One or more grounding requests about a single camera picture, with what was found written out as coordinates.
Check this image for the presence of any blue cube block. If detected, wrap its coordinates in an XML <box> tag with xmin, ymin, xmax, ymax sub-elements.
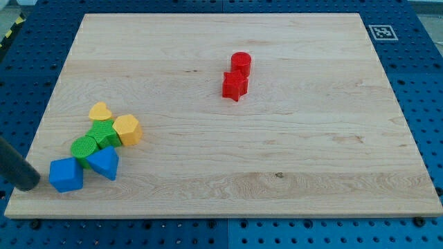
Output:
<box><xmin>49</xmin><ymin>158</ymin><xmax>83</xmax><ymax>193</ymax></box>

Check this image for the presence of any green cube block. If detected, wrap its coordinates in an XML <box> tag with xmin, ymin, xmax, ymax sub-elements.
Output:
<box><xmin>86</xmin><ymin>120</ymin><xmax>122</xmax><ymax>149</ymax></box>

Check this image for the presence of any blue triangle block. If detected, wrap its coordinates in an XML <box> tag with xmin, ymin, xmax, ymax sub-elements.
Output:
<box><xmin>86</xmin><ymin>146</ymin><xmax>119</xmax><ymax>181</ymax></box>

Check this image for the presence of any red star block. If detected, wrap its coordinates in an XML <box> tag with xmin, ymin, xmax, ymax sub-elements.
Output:
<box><xmin>222</xmin><ymin>70</ymin><xmax>248</xmax><ymax>102</ymax></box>

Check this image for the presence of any red cylinder block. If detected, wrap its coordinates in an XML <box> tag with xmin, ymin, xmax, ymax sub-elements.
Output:
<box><xmin>230</xmin><ymin>51</ymin><xmax>252</xmax><ymax>77</ymax></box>

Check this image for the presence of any yellow hexagon block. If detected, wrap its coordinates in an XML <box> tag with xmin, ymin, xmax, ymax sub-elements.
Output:
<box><xmin>112</xmin><ymin>114</ymin><xmax>143</xmax><ymax>146</ymax></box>

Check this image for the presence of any wooden board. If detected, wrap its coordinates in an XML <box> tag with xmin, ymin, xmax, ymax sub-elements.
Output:
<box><xmin>5</xmin><ymin>13</ymin><xmax>442</xmax><ymax>219</ymax></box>

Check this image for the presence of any yellow heart block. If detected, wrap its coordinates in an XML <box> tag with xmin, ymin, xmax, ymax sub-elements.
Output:
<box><xmin>89</xmin><ymin>102</ymin><xmax>113</xmax><ymax>121</ymax></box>

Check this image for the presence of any green cylinder block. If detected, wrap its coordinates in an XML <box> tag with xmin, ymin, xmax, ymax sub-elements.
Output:
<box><xmin>71</xmin><ymin>136</ymin><xmax>100</xmax><ymax>169</ymax></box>

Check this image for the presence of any white fiducial marker tag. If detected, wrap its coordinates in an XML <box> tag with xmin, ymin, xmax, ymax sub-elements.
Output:
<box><xmin>368</xmin><ymin>25</ymin><xmax>398</xmax><ymax>41</ymax></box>

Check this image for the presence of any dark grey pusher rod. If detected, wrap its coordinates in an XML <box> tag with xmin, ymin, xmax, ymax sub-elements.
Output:
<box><xmin>1</xmin><ymin>137</ymin><xmax>40</xmax><ymax>192</ymax></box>

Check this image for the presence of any yellow black hazard tape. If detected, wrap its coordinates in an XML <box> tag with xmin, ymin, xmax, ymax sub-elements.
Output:
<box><xmin>1</xmin><ymin>13</ymin><xmax>26</xmax><ymax>49</ymax></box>

